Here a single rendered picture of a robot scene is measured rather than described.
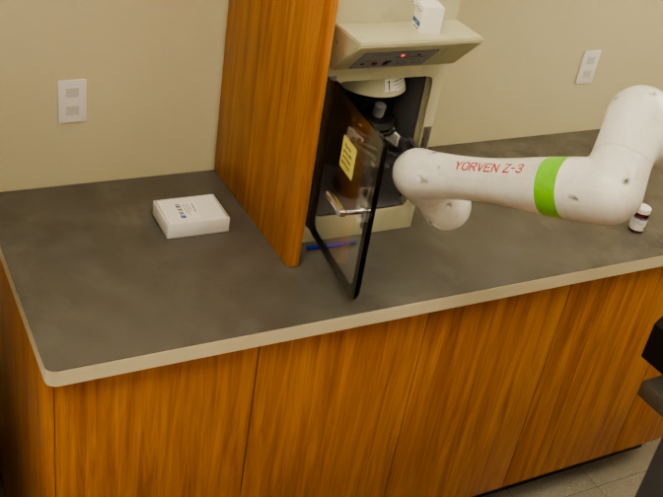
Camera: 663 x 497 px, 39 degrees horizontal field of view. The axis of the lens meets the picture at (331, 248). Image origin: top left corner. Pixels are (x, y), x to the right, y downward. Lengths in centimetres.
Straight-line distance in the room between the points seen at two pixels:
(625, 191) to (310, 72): 72
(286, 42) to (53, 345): 82
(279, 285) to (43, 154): 71
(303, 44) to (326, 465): 109
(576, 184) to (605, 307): 104
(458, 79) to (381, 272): 85
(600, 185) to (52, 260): 121
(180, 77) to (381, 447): 110
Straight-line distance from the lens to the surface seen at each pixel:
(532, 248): 254
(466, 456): 281
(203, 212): 235
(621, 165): 174
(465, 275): 235
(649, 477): 237
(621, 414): 318
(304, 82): 206
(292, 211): 218
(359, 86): 226
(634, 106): 180
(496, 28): 293
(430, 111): 234
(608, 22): 322
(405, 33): 211
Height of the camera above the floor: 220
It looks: 32 degrees down
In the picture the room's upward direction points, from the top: 10 degrees clockwise
